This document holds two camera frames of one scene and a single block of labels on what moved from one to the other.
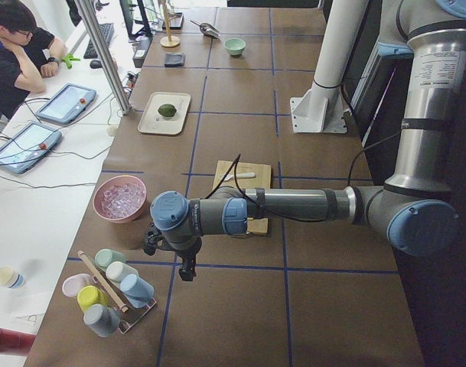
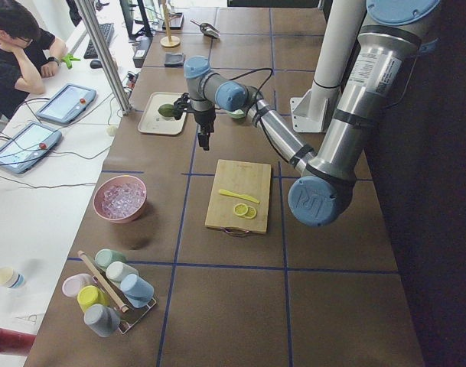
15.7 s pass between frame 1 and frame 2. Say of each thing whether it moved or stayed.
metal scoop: stayed
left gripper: moved
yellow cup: stayed
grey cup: stayed
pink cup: stayed
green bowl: moved
